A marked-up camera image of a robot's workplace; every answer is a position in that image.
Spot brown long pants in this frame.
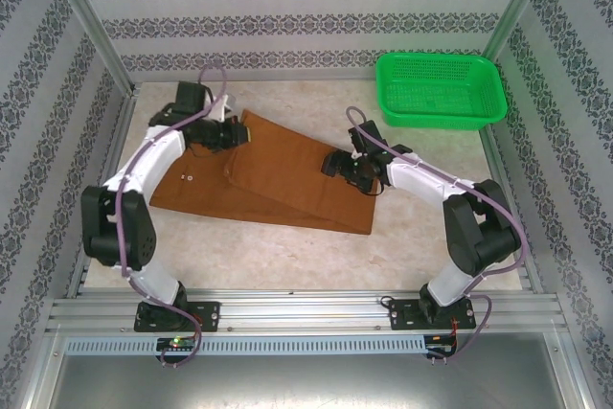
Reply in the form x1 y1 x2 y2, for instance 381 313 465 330
148 108 375 237

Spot green plastic mesh basket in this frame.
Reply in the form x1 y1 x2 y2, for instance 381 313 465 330
375 52 509 131

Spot right controller board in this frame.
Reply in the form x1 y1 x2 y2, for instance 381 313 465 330
425 334 459 355

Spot shiny metal sheet shelf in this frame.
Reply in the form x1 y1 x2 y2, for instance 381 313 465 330
26 331 593 409

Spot left controller board green light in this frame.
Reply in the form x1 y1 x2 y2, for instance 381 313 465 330
156 336 197 352

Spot aluminium rear rail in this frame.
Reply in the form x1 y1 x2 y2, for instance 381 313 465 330
127 71 379 89

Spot thin black wire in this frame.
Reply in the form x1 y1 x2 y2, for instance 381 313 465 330
379 287 427 309

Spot aluminium mounting rail beam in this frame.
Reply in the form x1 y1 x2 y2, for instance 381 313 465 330
45 287 569 333

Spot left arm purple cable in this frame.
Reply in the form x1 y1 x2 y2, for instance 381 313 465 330
117 63 231 370

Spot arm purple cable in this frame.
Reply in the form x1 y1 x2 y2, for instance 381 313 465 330
345 105 527 365
117 63 231 370

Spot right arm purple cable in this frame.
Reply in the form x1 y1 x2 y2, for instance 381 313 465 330
345 105 527 365

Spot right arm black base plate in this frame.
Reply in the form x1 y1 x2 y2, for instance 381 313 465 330
387 298 478 331

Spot grey slotted cable duct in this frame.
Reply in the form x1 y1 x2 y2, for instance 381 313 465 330
63 335 427 356

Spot aluminium frame post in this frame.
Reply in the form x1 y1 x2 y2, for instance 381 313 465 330
40 0 138 94
480 0 561 65

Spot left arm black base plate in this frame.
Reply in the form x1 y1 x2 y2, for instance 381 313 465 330
133 301 221 332

